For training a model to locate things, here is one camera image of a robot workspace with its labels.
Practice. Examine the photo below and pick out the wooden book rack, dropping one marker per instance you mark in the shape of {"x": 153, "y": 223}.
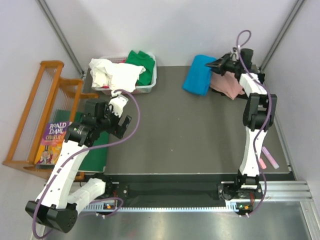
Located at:
{"x": 50, "y": 92}

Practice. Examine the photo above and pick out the Roald Dahl book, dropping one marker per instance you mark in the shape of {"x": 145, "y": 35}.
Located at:
{"x": 51, "y": 143}

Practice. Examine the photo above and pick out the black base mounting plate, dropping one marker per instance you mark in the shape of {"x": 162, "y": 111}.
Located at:
{"x": 212, "y": 190}

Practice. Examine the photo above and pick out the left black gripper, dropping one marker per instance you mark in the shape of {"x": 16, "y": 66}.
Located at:
{"x": 118, "y": 126}

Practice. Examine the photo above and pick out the white t-shirt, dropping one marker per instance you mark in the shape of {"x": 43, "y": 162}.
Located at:
{"x": 116, "y": 75}

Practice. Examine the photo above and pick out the right aluminium frame post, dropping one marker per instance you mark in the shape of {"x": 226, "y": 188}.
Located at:
{"x": 293, "y": 13}

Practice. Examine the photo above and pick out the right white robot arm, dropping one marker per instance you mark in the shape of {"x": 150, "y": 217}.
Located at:
{"x": 258, "y": 115}

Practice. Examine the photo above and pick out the pink highlighter pen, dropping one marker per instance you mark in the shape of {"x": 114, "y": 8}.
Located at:
{"x": 262, "y": 164}

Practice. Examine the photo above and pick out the white plastic laundry basket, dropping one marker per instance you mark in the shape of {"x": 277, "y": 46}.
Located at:
{"x": 139, "y": 89}

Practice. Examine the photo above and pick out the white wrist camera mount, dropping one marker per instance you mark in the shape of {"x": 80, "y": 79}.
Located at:
{"x": 234, "y": 54}
{"x": 117, "y": 103}

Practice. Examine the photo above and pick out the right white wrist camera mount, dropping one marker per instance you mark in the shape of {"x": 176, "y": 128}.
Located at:
{"x": 234, "y": 54}

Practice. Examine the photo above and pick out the left aluminium frame post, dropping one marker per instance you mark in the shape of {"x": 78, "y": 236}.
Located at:
{"x": 44, "y": 7}

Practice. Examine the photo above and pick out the aluminium frame post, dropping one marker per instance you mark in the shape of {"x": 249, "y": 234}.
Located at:
{"x": 293, "y": 13}
{"x": 44, "y": 7}

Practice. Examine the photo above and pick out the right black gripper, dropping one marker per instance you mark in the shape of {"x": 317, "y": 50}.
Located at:
{"x": 219, "y": 65}

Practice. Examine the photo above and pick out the lilac highlighter pen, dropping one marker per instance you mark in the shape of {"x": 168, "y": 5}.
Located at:
{"x": 270, "y": 158}

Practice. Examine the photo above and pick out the blue t-shirt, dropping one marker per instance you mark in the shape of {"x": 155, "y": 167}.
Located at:
{"x": 199, "y": 75}

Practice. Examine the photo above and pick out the pink folded t-shirt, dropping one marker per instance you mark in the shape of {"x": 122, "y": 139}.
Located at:
{"x": 226, "y": 84}

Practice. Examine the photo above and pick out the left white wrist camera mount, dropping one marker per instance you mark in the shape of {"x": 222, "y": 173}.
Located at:
{"x": 117, "y": 103}

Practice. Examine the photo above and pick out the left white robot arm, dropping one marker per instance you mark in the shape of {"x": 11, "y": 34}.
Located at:
{"x": 57, "y": 208}

